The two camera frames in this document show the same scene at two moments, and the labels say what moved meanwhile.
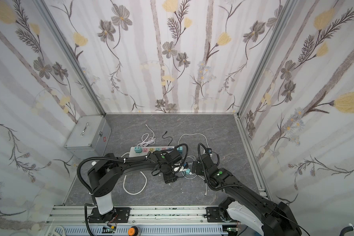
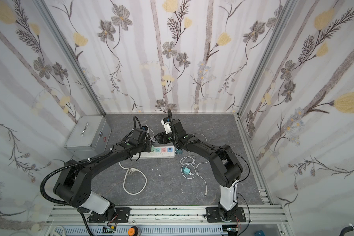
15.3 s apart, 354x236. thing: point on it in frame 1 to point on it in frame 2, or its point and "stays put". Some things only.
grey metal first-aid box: x=89 y=138 stays put
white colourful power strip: x=145 y=150 stays put
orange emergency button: x=132 y=231 stays put
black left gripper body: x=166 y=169 to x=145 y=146
